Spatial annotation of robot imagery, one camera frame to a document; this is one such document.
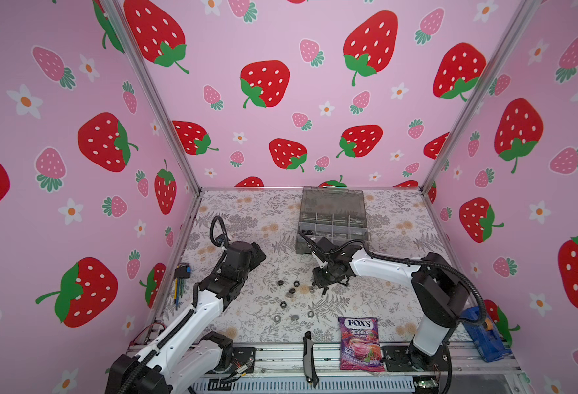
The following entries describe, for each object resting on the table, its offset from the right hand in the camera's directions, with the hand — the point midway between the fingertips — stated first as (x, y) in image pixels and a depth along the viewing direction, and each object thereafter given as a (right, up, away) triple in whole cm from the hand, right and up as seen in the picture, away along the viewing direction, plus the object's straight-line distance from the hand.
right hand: (316, 280), depth 88 cm
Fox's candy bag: (+13, -16, -13) cm, 25 cm away
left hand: (-23, +12, -5) cm, 26 cm away
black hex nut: (-12, -7, -3) cm, 14 cm away
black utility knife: (-3, -22, -18) cm, 29 cm away
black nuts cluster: (-9, -4, -1) cm, 9 cm away
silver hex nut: (-14, -11, -6) cm, 19 cm away
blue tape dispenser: (+53, -15, -14) cm, 57 cm away
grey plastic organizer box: (+12, +24, +26) cm, 37 cm away
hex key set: (-52, +2, +4) cm, 52 cm away
